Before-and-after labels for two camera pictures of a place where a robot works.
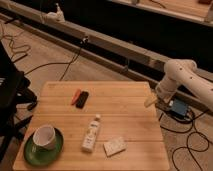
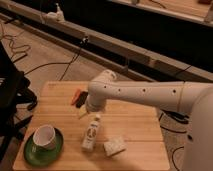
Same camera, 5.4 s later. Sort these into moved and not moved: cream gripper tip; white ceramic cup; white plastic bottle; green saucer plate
Moved: cream gripper tip
Not moved: white ceramic cup; green saucer plate; white plastic bottle
